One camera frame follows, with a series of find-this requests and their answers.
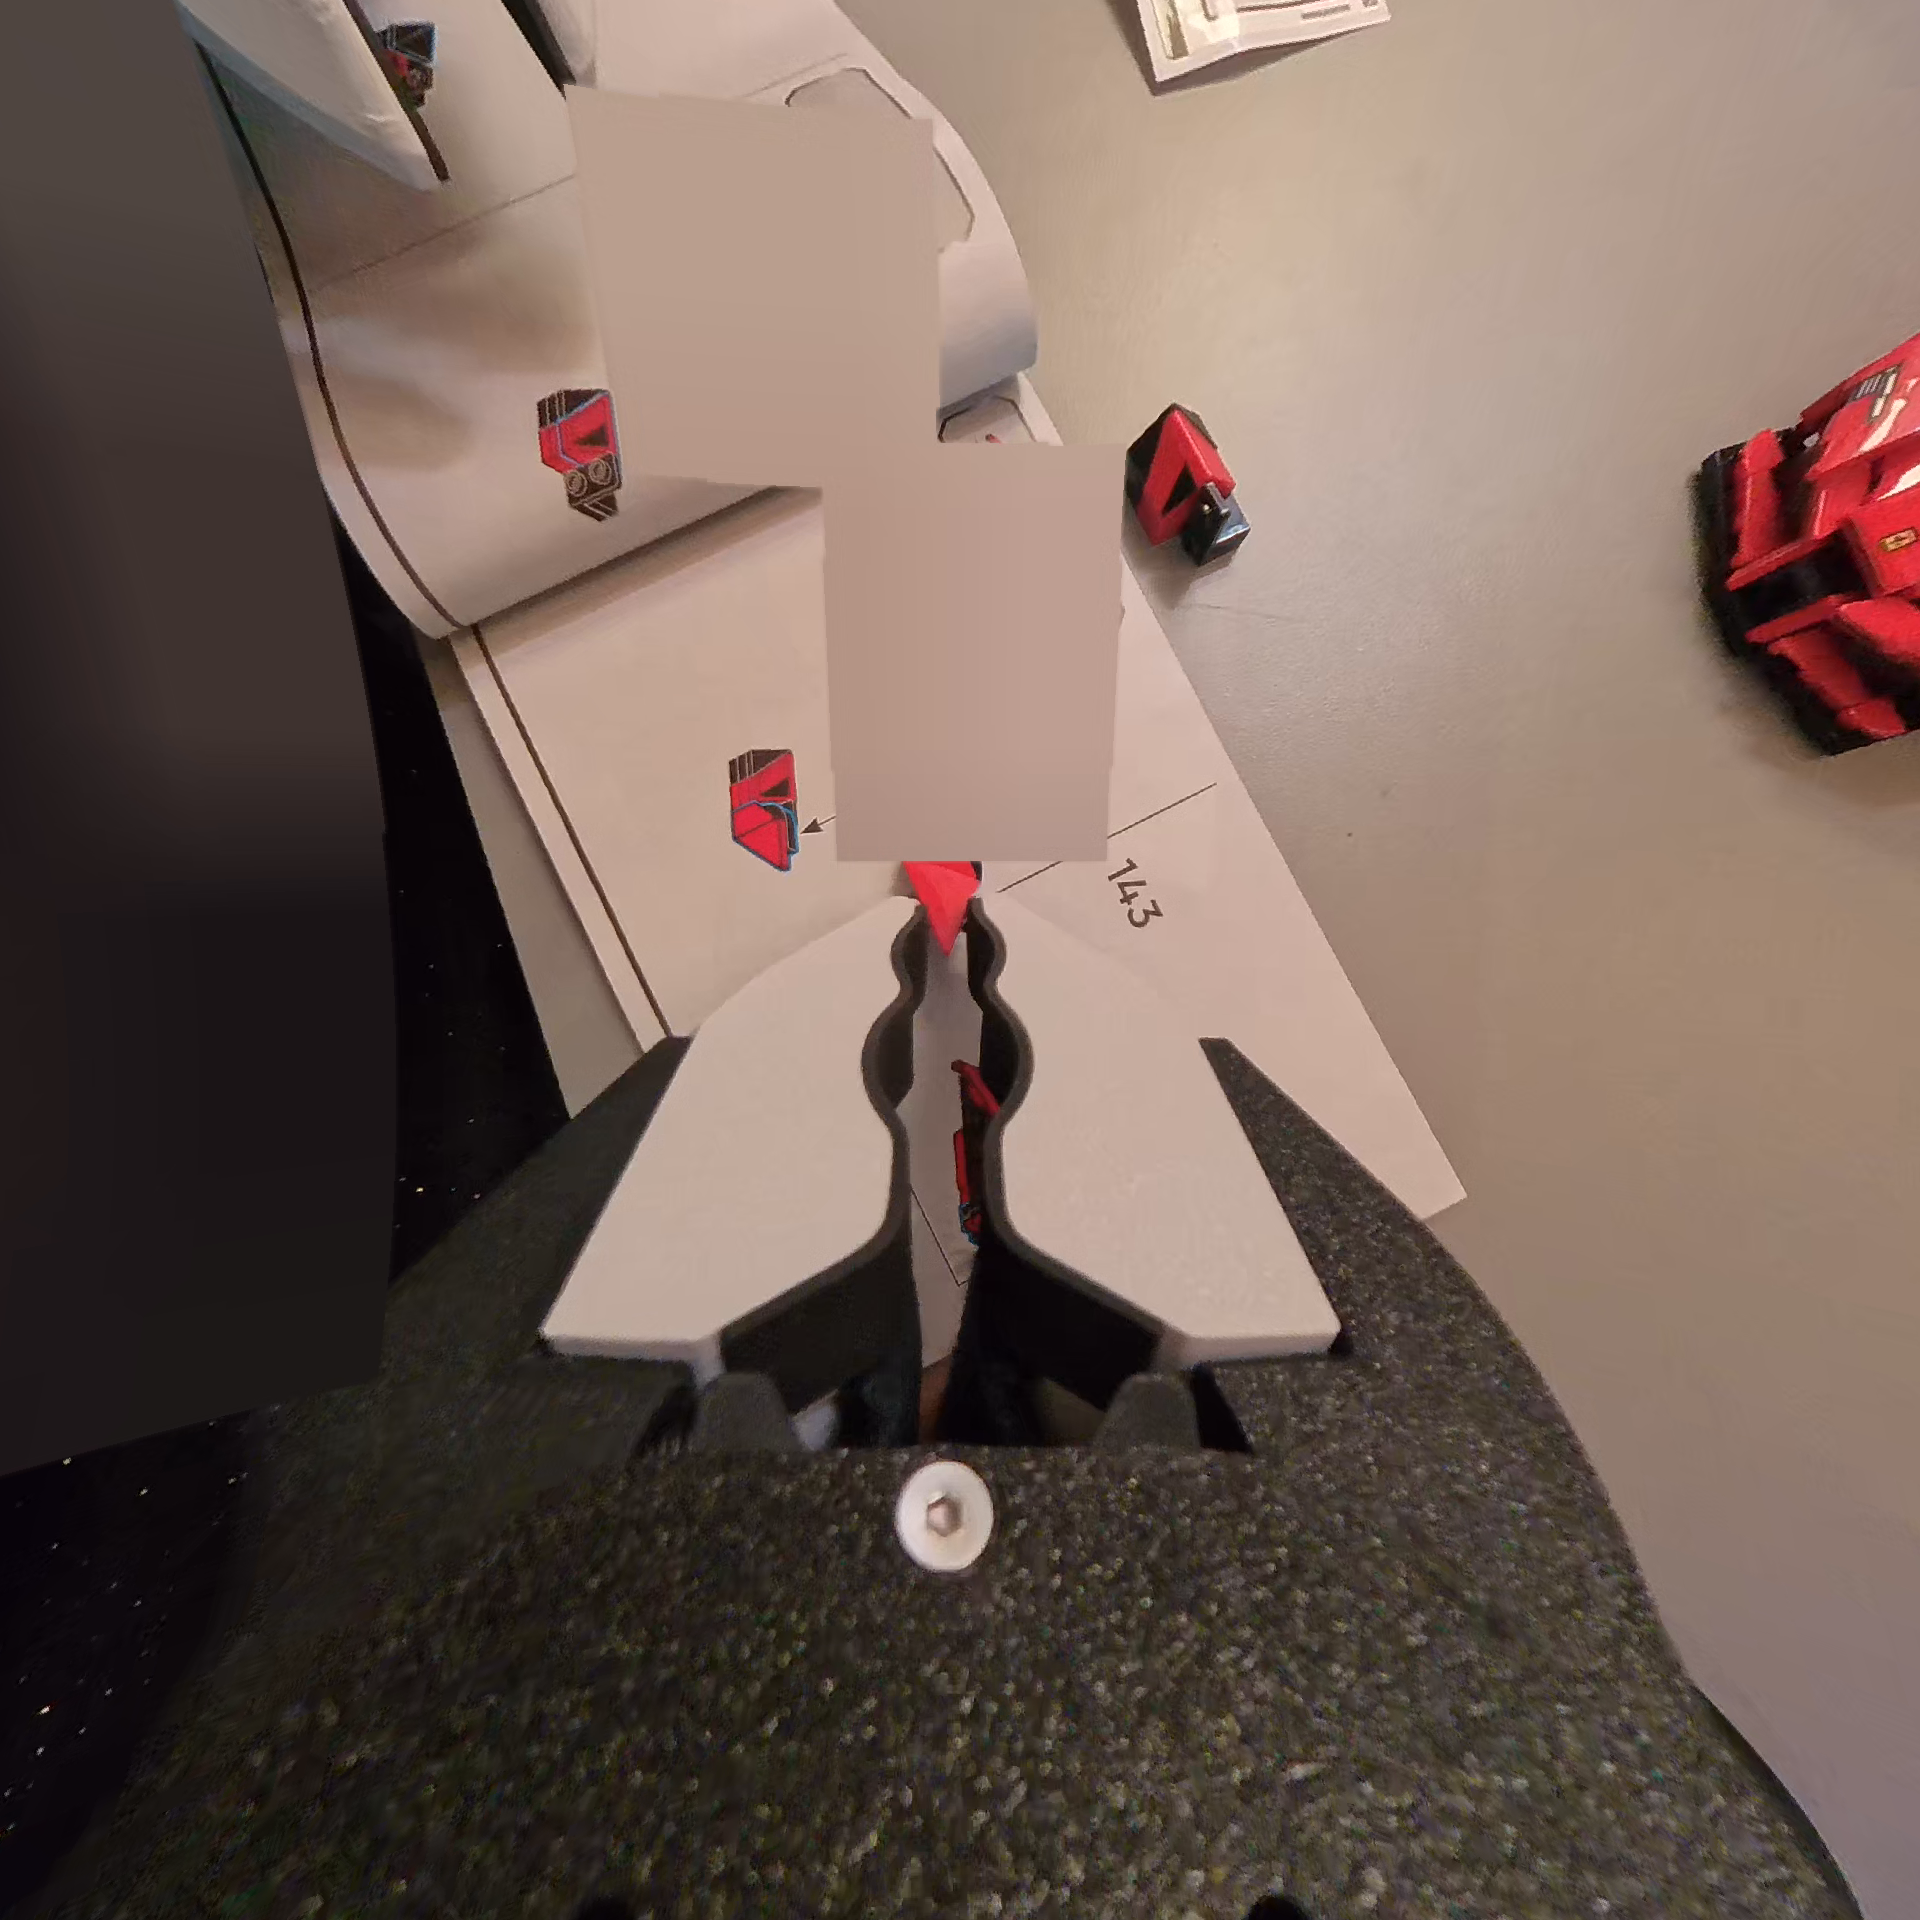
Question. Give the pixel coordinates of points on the white instruction booklet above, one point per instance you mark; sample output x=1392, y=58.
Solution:
x=672, y=659

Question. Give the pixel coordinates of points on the small black red brick assembly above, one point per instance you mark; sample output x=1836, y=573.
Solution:
x=1185, y=467

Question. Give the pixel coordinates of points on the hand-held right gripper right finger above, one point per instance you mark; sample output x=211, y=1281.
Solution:
x=1170, y=1184

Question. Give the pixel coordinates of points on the white sticker sheet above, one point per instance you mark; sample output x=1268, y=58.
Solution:
x=1245, y=28

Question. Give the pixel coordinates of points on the red sloped toy brick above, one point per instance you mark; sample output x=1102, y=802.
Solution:
x=946, y=899

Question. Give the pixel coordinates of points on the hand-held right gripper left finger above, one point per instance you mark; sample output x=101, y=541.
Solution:
x=736, y=1184

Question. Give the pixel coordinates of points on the red brick-built toy car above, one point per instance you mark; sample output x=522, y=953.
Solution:
x=1823, y=573

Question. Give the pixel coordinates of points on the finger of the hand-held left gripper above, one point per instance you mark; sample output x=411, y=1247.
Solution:
x=547, y=39
x=322, y=73

